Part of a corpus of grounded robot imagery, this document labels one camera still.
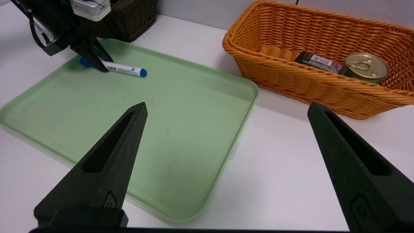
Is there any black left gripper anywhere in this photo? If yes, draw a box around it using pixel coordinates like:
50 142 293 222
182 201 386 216
19 0 114 72

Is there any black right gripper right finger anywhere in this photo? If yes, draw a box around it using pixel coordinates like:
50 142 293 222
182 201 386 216
307 102 414 232

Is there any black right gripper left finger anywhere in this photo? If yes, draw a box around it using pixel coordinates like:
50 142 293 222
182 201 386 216
34 102 148 227

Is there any blue whiteboard marker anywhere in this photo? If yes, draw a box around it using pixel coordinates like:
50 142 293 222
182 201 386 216
80 57 147 77

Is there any tin can with pull tab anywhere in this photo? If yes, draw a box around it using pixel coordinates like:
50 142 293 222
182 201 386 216
344 52 390 84

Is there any dark brown wicker basket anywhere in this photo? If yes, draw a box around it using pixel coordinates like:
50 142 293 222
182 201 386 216
91 0 159 43

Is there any orange wicker basket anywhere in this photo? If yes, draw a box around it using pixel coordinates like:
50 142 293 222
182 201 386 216
222 1 414 120

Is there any green plastic tray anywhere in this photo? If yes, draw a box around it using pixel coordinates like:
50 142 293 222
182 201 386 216
0 39 259 224

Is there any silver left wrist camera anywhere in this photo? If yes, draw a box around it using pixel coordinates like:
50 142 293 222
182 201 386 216
70 0 111 22

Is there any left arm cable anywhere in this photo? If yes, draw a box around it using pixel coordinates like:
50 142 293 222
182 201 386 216
10 0 52 50

